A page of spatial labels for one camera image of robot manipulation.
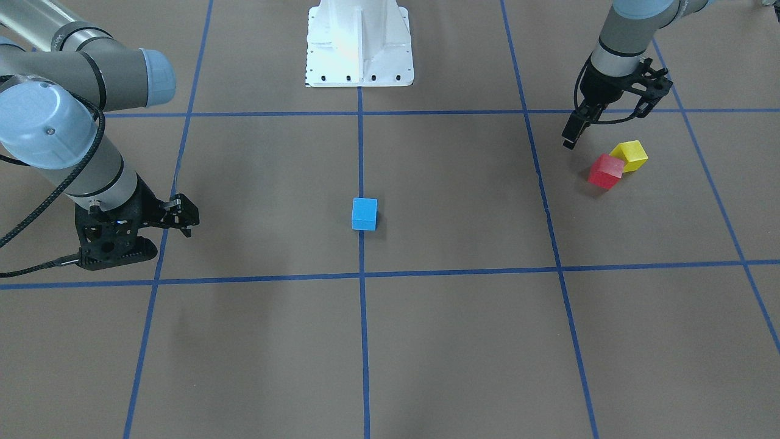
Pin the red wooden block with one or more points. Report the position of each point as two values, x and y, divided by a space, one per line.
606 171

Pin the blue wooden block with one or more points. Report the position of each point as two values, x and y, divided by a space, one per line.
364 216

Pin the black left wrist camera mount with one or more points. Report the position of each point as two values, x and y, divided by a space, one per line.
649 84

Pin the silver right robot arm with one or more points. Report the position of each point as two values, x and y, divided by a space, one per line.
54 102

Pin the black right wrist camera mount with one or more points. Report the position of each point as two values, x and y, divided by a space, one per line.
111 239

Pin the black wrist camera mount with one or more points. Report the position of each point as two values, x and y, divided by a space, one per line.
649 84
111 239

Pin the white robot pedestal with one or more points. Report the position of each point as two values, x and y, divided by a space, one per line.
359 44

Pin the yellow wooden block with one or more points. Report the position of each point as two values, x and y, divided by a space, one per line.
632 153

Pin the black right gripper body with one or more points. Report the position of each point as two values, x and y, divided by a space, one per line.
148 205

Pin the blue tape line crosswise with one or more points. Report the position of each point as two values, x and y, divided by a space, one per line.
386 274

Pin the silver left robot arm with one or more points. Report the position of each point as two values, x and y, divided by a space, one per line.
628 31

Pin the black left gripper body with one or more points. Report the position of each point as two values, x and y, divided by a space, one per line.
603 89

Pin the brown paper table cover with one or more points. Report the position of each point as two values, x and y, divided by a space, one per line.
469 171

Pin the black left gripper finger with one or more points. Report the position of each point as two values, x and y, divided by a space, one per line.
583 116

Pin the blue tape line lengthwise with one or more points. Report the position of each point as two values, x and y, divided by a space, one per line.
362 280

